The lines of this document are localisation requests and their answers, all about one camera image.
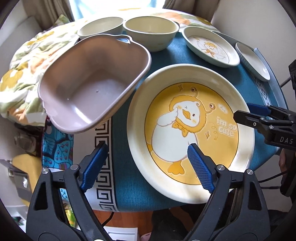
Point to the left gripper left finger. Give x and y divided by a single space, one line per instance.
78 179

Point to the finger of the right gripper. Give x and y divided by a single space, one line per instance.
258 109
252 120

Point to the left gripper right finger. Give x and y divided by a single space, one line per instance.
217 182

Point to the plain white plate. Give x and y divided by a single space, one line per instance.
252 62

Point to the large yellow duck plate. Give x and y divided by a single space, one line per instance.
179 105

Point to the white chick cartoon plate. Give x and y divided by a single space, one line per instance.
210 47

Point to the pink square plastic bowl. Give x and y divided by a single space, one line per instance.
88 83

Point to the cream round bowl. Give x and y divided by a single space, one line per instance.
153 32

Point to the white round bowl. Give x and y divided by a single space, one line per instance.
109 25

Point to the yellow bedside cabinet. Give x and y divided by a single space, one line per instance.
26 175

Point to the blue patterned table cloth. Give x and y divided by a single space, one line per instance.
119 186

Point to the floral striped duvet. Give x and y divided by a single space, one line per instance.
19 84

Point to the right brown curtain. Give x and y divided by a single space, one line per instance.
202 8

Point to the brown curtain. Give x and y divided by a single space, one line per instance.
202 8
46 12

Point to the green checked pillow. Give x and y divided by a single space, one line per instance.
62 20

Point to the grey bed headboard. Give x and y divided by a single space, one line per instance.
24 32

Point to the left brown curtain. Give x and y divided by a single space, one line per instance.
46 12

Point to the light blue hanging cloth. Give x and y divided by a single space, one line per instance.
85 8

